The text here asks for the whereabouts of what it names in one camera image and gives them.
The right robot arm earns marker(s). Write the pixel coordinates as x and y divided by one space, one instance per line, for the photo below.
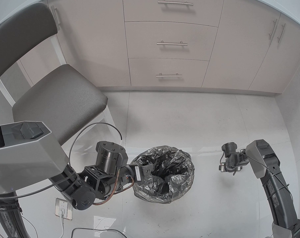
276 182

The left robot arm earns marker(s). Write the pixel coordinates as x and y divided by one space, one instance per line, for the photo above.
28 157

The beige cupboard with drawers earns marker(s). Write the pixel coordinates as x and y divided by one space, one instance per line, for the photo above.
169 58

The grey padded chair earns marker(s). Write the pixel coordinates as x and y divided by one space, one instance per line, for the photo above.
58 100

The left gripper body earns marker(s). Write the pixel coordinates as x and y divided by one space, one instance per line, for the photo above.
132 173

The black plastic bag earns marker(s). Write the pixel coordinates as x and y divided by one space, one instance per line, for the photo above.
174 182

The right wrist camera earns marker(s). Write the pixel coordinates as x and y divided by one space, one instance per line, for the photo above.
221 168

